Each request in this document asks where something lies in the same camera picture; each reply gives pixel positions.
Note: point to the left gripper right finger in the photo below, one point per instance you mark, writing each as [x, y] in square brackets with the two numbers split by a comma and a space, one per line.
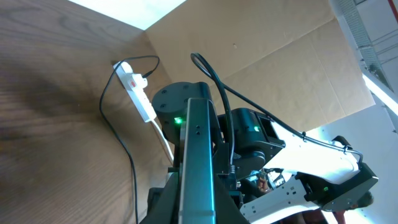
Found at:
[225, 208]

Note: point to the white power strip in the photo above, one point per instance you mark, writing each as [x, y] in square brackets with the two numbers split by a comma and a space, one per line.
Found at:
[138, 97]

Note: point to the brown cardboard panel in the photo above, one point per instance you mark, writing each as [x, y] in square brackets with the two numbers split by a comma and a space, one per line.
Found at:
[289, 57]

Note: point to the white charger plug adapter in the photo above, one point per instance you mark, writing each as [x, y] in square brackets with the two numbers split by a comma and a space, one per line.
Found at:
[136, 82]

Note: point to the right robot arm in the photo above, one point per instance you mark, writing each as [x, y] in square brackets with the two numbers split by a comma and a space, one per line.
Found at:
[245, 167]

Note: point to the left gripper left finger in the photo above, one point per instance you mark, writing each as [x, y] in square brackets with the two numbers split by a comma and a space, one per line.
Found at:
[162, 203]

